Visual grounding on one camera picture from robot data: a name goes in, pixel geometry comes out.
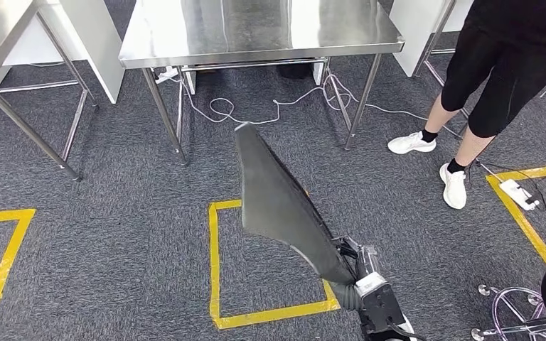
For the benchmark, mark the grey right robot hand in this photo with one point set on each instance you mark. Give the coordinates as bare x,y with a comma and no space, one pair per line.
360,261

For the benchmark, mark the black plastic plate bracket part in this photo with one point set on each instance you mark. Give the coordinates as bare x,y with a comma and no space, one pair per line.
277,202

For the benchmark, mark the stainless steel workbench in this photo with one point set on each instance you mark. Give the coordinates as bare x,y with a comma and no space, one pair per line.
254,28

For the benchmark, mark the yellow floor tape square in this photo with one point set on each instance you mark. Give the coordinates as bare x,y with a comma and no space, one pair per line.
214,263
11,259
519,216

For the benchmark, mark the white power strip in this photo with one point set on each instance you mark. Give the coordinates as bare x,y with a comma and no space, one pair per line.
518,194
165,75

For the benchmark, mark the person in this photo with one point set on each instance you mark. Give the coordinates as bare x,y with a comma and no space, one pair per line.
489,56

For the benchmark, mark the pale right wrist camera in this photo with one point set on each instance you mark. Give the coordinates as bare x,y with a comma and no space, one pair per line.
371,284

